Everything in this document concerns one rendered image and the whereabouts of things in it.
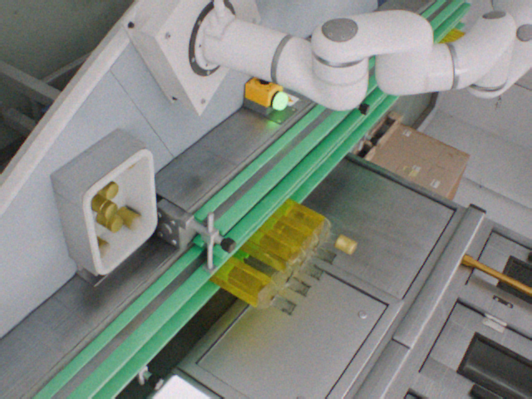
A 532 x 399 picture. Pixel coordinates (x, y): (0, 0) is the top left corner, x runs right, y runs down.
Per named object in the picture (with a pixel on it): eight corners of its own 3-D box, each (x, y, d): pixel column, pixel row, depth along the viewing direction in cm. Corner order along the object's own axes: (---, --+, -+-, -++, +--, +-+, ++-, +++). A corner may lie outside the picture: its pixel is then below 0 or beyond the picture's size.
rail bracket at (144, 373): (108, 368, 121) (155, 403, 116) (103, 352, 116) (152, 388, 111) (120, 356, 123) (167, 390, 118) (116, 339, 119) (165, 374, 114)
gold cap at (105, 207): (88, 199, 108) (104, 209, 106) (100, 189, 110) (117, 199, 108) (90, 213, 110) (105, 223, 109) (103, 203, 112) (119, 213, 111)
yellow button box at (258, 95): (242, 105, 148) (266, 116, 146) (243, 81, 143) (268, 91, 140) (257, 94, 153) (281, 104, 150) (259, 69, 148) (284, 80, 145)
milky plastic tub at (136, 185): (70, 259, 113) (100, 281, 110) (50, 175, 98) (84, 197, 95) (128, 211, 124) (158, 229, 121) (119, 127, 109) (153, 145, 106)
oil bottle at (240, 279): (188, 268, 133) (267, 316, 125) (188, 253, 129) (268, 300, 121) (203, 253, 136) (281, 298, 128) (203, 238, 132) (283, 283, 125)
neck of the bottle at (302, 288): (285, 289, 128) (304, 300, 126) (287, 281, 126) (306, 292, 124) (293, 281, 130) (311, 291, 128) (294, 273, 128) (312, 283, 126)
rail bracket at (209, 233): (179, 258, 125) (226, 286, 121) (177, 201, 114) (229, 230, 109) (188, 249, 127) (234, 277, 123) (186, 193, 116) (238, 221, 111)
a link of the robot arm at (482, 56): (450, 110, 101) (524, 102, 101) (456, 46, 92) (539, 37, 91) (430, 67, 111) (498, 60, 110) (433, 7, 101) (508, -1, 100)
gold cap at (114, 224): (94, 214, 111) (110, 224, 110) (106, 204, 114) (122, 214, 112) (96, 226, 114) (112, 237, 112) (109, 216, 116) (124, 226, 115)
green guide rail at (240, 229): (192, 242, 127) (222, 259, 125) (192, 238, 127) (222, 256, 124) (453, 0, 238) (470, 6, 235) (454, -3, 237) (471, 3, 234)
